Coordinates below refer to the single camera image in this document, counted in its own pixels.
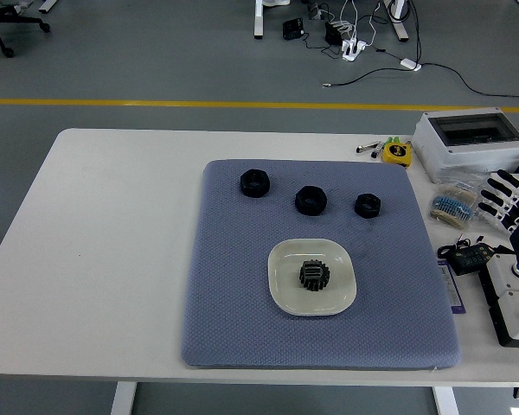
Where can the yellow tape measure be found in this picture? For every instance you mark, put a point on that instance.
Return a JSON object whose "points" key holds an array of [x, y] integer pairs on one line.
{"points": [[395, 153]]}

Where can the silver black marker pen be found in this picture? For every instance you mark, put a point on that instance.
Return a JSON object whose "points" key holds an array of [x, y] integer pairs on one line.
{"points": [[365, 148]]}

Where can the purple label card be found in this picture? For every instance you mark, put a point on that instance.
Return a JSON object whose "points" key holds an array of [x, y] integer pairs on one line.
{"points": [[452, 289]]}

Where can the medium black hex nut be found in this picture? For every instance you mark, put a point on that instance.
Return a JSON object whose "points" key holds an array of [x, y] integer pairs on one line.
{"points": [[305, 208]]}

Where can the blue-grey quilted mat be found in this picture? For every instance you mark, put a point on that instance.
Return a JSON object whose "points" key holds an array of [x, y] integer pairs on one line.
{"points": [[225, 302]]}

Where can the black digital meter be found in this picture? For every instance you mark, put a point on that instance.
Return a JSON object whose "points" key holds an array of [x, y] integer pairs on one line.
{"points": [[469, 257]]}

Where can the bag of blue resistors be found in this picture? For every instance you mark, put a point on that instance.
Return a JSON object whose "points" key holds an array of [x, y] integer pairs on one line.
{"points": [[452, 207]]}

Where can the small black hex nut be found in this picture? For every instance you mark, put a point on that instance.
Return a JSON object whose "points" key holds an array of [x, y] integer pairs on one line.
{"points": [[363, 212]]}

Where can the black power adapter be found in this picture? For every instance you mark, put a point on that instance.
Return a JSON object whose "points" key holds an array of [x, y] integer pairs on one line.
{"points": [[292, 29]]}

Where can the white table leg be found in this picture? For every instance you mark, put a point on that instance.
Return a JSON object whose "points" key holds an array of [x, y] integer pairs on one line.
{"points": [[445, 402], [123, 400]]}

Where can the black charger box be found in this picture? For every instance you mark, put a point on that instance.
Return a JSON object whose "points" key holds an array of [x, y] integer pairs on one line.
{"points": [[333, 33]]}

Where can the white power strip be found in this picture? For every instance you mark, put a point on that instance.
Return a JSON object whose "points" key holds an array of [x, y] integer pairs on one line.
{"points": [[352, 48]]}

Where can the white electrical enclosure box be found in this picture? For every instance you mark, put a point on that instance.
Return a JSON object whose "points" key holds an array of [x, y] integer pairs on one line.
{"points": [[432, 142]]}

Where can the white square plate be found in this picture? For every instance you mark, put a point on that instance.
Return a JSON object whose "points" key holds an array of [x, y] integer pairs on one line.
{"points": [[285, 294]]}

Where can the white power adapter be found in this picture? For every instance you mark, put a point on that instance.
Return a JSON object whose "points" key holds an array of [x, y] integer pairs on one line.
{"points": [[410, 64]]}

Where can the large black gear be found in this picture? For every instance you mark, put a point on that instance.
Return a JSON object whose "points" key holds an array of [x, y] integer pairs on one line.
{"points": [[316, 286]]}

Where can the large black hex nut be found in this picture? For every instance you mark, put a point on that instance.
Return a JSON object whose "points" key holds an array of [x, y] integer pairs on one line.
{"points": [[255, 190]]}

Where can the white desk leg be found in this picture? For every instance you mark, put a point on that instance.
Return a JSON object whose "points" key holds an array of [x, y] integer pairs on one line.
{"points": [[399, 26], [259, 19]]}

